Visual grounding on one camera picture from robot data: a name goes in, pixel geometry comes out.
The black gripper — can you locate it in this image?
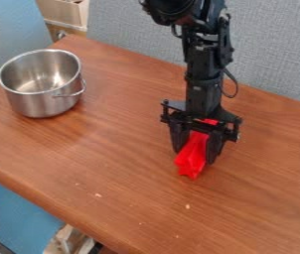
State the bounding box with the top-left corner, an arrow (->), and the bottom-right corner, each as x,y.
161,74 -> 241,165

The red plastic block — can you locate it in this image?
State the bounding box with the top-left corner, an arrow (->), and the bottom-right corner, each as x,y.
173,118 -> 221,181

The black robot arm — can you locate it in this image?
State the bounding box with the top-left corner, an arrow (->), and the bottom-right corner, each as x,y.
138,0 -> 242,163

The metal pot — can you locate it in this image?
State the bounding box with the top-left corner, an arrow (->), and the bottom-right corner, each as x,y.
0,49 -> 86,118

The wooden shelf unit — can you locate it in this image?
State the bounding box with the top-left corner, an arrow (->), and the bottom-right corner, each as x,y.
36,0 -> 90,41

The wooden table leg frame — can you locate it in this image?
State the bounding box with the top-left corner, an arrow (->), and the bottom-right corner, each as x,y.
43,224 -> 95,254

